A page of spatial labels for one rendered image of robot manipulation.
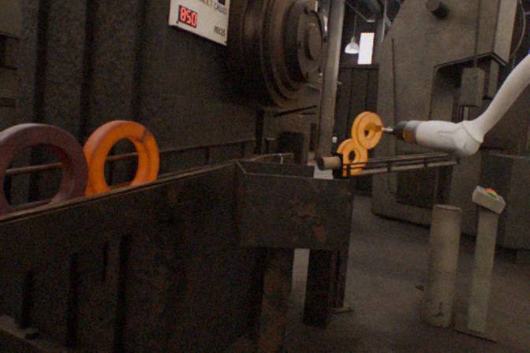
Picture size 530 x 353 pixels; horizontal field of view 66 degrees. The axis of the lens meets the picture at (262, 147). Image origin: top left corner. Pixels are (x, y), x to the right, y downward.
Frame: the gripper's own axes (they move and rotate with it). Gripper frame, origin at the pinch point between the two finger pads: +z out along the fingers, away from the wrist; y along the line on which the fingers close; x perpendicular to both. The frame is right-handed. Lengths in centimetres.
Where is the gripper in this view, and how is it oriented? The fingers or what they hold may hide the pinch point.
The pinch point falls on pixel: (367, 126)
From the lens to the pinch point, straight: 179.2
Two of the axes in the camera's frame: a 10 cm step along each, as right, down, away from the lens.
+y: 8.1, 0.4, 5.9
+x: 1.1, -9.9, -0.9
